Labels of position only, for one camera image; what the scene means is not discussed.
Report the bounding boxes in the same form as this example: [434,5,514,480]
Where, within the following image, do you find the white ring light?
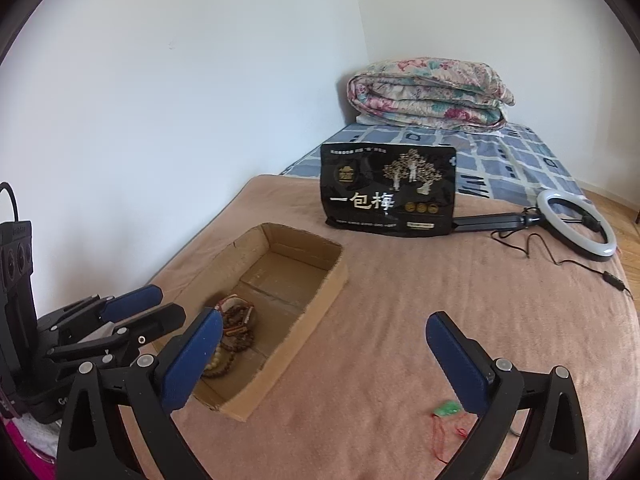
[452,190,617,261]

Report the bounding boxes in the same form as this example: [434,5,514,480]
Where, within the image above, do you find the black snack bag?
[320,142,457,237]

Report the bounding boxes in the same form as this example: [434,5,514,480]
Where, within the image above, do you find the blue checkered bed sheet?
[278,121,586,201]

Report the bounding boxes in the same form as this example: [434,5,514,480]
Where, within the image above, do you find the folded floral quilt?
[346,56,515,132]

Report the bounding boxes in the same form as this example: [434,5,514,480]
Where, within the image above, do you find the brown wooden bead necklace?
[199,294,263,380]

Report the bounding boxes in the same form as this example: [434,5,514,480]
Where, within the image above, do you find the open cardboard box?
[152,222,347,422]

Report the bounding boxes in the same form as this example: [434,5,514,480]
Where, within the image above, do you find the green jade pendant red cord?
[429,398,474,466]

